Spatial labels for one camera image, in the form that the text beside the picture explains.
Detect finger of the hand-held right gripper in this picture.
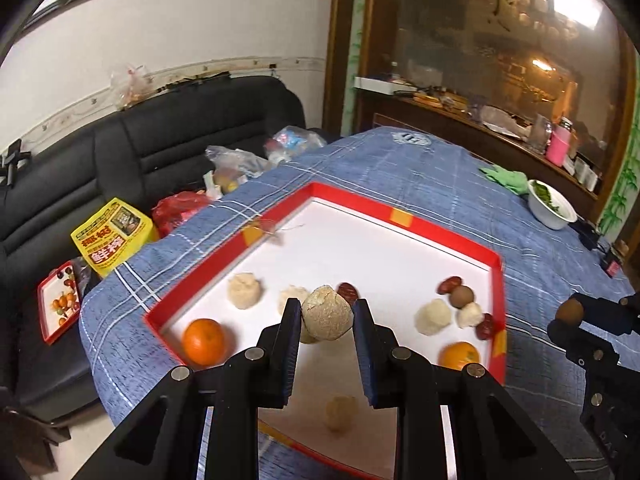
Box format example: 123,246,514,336
547,320,621,376
575,292,640,336

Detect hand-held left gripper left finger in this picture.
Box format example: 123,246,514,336
72,298,303,480

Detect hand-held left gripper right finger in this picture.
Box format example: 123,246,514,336
351,298,578,480

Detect brown longan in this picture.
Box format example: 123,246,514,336
449,285,475,309
556,298,585,325

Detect peeled sugarcane piece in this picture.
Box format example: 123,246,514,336
325,395,358,432
227,272,263,307
301,285,356,343
278,285,311,311
456,302,485,330
414,299,455,337

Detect orange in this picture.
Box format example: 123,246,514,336
181,318,226,366
439,341,482,371

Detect red tray box white inside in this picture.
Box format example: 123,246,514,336
144,183,507,480

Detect dark jar with red label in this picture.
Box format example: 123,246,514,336
602,242,628,277

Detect black power adapter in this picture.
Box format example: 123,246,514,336
575,220,608,251

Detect white bowl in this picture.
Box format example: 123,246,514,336
527,179,578,231

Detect dry straw strand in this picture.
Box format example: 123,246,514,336
250,217,306,246

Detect green leafy vegetables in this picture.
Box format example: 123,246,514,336
532,182,568,213

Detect white cups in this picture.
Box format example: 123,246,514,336
572,157,601,191

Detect green cloth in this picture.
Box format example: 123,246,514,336
479,164,532,196

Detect pink thermos bottle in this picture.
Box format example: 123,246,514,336
545,125,572,166

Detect blue plaid tablecloth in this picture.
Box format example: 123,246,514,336
79,126,640,480

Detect red plastic bag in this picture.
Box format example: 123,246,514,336
151,191,213,238

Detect clear glass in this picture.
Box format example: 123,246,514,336
529,115,551,153

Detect clear plastic bag with fruit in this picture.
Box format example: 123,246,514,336
202,146,273,196

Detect clear bag with colourful packets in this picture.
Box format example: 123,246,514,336
264,126,326,163

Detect yellow printed bag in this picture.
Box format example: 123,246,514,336
70,197,153,278

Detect red box lid fruit print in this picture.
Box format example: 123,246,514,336
37,260,83,346

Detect wooden mirror cabinet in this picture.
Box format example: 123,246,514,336
322,0,640,231

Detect black leather sofa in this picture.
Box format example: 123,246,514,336
0,76,307,441

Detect long white box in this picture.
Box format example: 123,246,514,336
354,76,396,95

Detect crumpled clear plastic bag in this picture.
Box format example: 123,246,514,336
110,64,153,110

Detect bamboo wall painting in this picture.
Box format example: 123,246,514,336
597,125,640,241

